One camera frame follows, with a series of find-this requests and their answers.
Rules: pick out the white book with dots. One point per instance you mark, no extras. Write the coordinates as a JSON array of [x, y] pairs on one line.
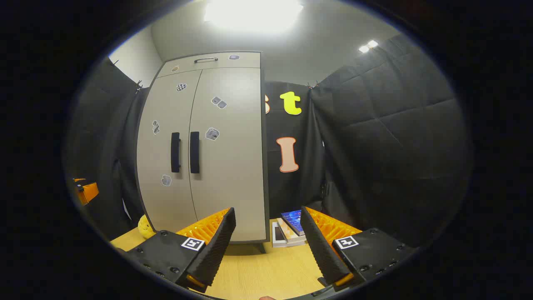
[[277, 237]]

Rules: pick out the beige book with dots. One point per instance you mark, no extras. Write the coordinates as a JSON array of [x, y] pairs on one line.
[[289, 235]]

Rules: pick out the grey cabinet drawer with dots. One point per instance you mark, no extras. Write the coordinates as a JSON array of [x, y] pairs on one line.
[[245, 61]]

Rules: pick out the yellow plush toy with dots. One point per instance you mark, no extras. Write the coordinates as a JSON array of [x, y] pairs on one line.
[[145, 227]]

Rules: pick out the small ceiling light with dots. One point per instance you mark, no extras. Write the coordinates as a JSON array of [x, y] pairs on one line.
[[368, 46]]

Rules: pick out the grey double-door shoe cabinet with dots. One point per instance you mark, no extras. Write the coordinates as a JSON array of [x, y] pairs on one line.
[[264, 125]]

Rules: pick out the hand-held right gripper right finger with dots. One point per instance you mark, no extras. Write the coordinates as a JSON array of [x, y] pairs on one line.
[[320, 246]]

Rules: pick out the large ceiling light panel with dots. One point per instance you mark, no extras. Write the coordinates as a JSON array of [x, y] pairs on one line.
[[254, 14]]

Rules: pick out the grey cabinet door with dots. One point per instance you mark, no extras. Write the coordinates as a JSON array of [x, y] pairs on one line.
[[164, 150], [233, 175]]

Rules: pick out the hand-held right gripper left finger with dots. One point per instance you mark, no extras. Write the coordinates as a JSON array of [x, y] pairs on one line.
[[216, 246]]

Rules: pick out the black backdrop cloth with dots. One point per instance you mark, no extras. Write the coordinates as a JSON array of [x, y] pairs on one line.
[[395, 146]]

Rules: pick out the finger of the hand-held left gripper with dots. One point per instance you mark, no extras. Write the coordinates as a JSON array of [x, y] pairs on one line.
[[88, 192]]

